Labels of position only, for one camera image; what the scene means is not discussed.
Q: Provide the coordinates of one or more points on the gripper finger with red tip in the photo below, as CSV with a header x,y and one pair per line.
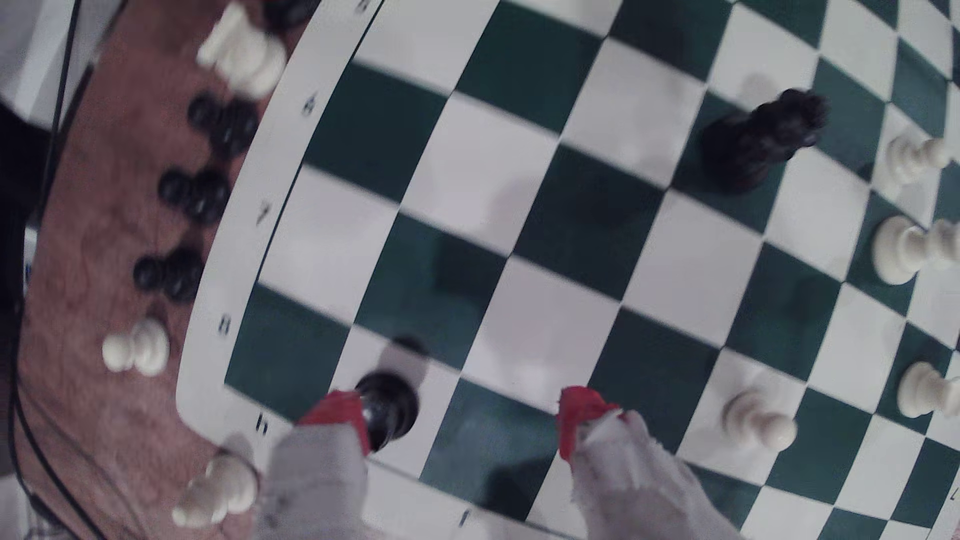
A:
x,y
315,480
630,487

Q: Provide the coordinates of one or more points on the black pawn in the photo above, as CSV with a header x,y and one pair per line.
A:
x,y
388,411

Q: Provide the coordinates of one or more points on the green and white chess mat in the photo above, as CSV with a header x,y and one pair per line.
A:
x,y
540,330

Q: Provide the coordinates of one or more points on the white chess piece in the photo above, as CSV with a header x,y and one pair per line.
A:
x,y
244,51
139,349

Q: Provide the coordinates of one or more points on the black chess piece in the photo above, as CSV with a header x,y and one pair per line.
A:
x,y
171,274
225,126
196,196
289,10

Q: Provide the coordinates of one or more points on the white knight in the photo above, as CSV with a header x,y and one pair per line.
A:
x,y
217,487

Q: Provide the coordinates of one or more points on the white pawn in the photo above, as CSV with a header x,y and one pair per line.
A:
x,y
915,157
757,421

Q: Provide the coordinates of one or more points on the white rook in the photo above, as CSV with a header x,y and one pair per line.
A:
x,y
924,390

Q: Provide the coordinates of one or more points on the white king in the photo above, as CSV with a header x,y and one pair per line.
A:
x,y
904,249

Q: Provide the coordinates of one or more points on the black king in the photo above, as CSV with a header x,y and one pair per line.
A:
x,y
765,139

